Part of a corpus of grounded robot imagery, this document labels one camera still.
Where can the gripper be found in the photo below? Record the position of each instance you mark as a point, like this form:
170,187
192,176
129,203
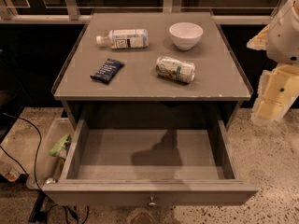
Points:
284,37

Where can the grey top drawer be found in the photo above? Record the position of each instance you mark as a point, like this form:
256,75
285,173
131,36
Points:
126,166

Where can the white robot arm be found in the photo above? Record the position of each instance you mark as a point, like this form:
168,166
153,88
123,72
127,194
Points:
288,15

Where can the grey drawer cabinet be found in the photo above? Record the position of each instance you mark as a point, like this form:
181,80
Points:
218,75

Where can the metal top drawer knob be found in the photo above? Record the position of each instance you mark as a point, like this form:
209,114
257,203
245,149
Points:
151,203

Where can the green white soda can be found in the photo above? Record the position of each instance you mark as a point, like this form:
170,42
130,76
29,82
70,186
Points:
175,69

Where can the white ceramic bowl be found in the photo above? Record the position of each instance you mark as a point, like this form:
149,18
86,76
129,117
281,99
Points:
185,35

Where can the clear plastic water bottle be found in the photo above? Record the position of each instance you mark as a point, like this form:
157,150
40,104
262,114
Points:
124,39

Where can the dark blue snack packet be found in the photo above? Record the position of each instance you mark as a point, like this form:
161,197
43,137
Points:
107,71

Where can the metal window railing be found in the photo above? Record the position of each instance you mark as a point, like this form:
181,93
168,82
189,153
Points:
79,11

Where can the green snack bag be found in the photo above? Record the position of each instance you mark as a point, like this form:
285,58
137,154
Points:
60,149

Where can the clear plastic storage bin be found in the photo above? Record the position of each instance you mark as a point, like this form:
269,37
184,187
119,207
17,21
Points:
48,168

